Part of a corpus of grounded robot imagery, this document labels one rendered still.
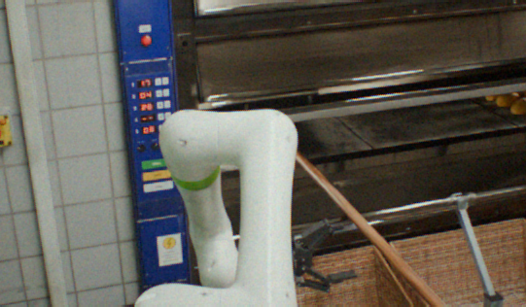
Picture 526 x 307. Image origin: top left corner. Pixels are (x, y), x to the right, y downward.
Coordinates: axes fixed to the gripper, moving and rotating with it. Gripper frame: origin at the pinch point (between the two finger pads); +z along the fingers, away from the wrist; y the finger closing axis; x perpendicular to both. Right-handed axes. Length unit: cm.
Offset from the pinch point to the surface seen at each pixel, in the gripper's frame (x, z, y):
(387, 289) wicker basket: -44, 33, 44
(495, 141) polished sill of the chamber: -58, 80, 1
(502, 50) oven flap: -56, 79, -32
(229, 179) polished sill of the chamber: -58, -17, 0
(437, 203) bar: -20.4, 36.2, 1.5
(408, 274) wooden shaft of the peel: 17.9, 7.3, -1.6
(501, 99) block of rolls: -84, 99, -4
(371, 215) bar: -20.4, 15.1, 1.6
